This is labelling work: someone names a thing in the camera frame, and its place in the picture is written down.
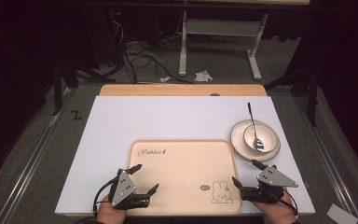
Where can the white bowl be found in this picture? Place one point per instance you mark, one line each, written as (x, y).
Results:
(267, 135)

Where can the beige tray with rabbit print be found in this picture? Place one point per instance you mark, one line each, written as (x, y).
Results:
(180, 174)

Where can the white table board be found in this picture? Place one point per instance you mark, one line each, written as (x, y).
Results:
(155, 121)

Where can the person's right hand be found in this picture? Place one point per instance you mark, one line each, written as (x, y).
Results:
(276, 211)

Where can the white round plate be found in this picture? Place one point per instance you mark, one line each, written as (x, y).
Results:
(237, 140)

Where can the metal floor rail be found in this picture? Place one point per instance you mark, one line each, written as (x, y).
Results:
(28, 168)
(329, 155)

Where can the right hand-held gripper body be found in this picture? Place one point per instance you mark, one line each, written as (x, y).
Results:
(275, 179)

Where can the black metal stand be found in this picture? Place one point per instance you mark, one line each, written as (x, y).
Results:
(313, 93)
(57, 84)

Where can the white metal desk frame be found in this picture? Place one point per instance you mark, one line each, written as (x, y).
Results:
(220, 27)

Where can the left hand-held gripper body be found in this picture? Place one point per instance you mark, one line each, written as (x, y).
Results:
(122, 188)

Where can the person's left hand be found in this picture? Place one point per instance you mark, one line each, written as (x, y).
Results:
(108, 214)

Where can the metal spoon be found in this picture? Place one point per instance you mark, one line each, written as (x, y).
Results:
(252, 121)

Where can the flat white paper sheet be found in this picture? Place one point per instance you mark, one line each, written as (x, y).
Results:
(341, 214)

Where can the small crumpled white paper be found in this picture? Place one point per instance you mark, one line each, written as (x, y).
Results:
(164, 79)

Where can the large crumpled white paper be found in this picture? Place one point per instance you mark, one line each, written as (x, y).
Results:
(203, 76)

